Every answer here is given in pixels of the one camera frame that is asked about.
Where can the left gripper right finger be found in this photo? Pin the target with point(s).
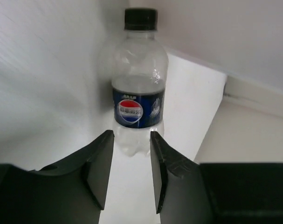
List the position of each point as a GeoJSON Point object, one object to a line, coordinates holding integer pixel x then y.
{"type": "Point", "coordinates": [214, 193]}

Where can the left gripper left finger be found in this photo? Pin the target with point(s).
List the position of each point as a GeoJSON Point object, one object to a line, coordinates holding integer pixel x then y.
{"type": "Point", "coordinates": [70, 191]}

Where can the black label plastic bottle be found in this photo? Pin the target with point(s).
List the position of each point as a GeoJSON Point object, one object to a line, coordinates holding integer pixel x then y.
{"type": "Point", "coordinates": [140, 66]}

